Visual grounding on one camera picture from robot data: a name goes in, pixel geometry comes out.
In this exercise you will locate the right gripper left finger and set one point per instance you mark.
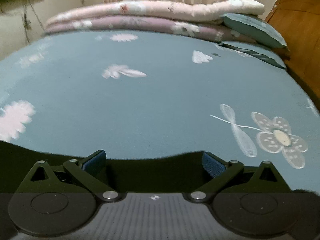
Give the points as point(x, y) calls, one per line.
point(52, 201)

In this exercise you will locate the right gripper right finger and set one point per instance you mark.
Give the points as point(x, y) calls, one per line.
point(249, 201)

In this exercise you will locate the blue patterned bed sheet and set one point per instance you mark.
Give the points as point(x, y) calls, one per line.
point(140, 95)

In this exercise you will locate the wooden headboard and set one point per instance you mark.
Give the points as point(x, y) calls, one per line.
point(298, 23)

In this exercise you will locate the purple floral folded quilt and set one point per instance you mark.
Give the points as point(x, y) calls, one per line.
point(208, 32)

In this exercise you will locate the white floral folded quilt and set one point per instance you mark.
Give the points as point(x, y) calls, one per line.
point(162, 9)

